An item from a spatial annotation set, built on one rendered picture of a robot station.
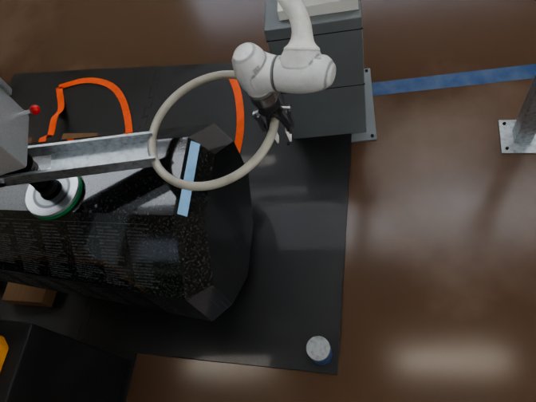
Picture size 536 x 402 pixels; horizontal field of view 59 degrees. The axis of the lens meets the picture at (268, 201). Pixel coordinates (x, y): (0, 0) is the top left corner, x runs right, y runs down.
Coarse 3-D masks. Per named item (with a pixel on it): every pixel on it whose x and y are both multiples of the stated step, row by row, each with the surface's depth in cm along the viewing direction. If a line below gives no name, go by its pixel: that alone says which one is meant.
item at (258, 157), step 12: (216, 72) 176; (228, 72) 174; (192, 84) 177; (180, 96) 178; (168, 108) 177; (156, 120) 174; (276, 120) 158; (156, 132) 173; (276, 132) 157; (264, 144) 155; (156, 156) 167; (264, 156) 155; (156, 168) 164; (240, 168) 154; (252, 168) 154; (168, 180) 160; (180, 180) 159; (216, 180) 154; (228, 180) 154
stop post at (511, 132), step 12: (528, 96) 215; (528, 108) 215; (504, 120) 245; (516, 120) 234; (528, 120) 222; (504, 132) 242; (516, 132) 234; (528, 132) 230; (504, 144) 239; (516, 144) 237; (528, 144) 236
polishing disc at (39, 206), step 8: (48, 168) 183; (64, 184) 177; (72, 184) 177; (32, 192) 179; (64, 192) 176; (72, 192) 175; (32, 200) 177; (40, 200) 176; (48, 200) 175; (56, 200) 175; (64, 200) 174; (72, 200) 174; (32, 208) 175; (40, 208) 174; (48, 208) 174; (56, 208) 173; (64, 208) 173; (40, 216) 174; (48, 216) 173
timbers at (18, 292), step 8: (64, 136) 289; (72, 136) 288; (80, 136) 287; (88, 136) 285; (0, 288) 258; (8, 288) 248; (16, 288) 247; (24, 288) 246; (32, 288) 245; (40, 288) 244; (8, 296) 245; (16, 296) 244; (24, 296) 244; (32, 296) 243; (40, 296) 242; (48, 296) 245; (16, 304) 251; (24, 304) 249; (32, 304) 246; (40, 304) 244; (48, 304) 245
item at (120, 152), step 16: (48, 144) 164; (64, 144) 165; (80, 144) 167; (96, 144) 169; (112, 144) 171; (128, 144) 172; (144, 144) 172; (64, 160) 166; (80, 160) 167; (96, 160) 167; (112, 160) 168; (128, 160) 163; (144, 160) 165; (0, 176) 156; (16, 176) 157; (32, 176) 159; (48, 176) 161; (64, 176) 163
